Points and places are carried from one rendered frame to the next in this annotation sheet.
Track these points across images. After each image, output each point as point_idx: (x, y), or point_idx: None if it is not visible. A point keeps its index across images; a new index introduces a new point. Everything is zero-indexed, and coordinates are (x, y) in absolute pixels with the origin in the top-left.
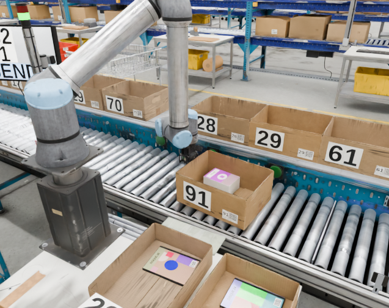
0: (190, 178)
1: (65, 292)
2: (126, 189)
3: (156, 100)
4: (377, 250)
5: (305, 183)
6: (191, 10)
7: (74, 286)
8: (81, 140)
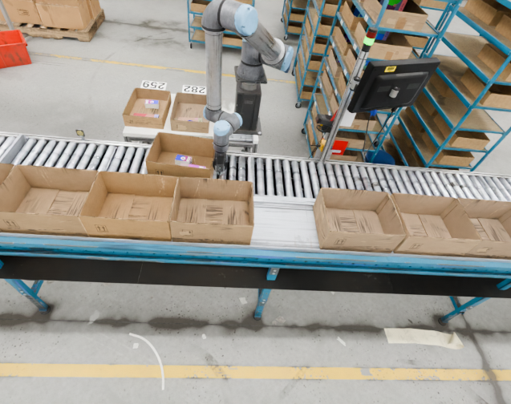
0: (202, 137)
1: (226, 107)
2: (257, 158)
3: (321, 212)
4: (73, 162)
5: None
6: (202, 19)
7: (225, 109)
8: (241, 66)
